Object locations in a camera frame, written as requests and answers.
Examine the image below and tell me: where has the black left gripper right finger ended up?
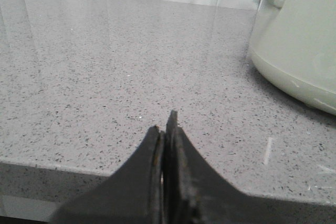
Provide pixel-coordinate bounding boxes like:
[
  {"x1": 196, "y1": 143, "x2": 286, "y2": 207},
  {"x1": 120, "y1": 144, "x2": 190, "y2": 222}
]
[{"x1": 163, "y1": 111, "x2": 335, "y2": 223}]

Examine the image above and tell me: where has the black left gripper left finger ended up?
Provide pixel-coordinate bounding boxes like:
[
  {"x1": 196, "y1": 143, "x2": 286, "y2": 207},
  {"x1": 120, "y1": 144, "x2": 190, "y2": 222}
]
[{"x1": 50, "y1": 126, "x2": 164, "y2": 223}]

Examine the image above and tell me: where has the pale green electric cooking pot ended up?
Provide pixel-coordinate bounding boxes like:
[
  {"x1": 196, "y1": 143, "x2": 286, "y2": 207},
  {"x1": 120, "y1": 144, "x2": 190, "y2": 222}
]
[{"x1": 249, "y1": 0, "x2": 335, "y2": 114}]

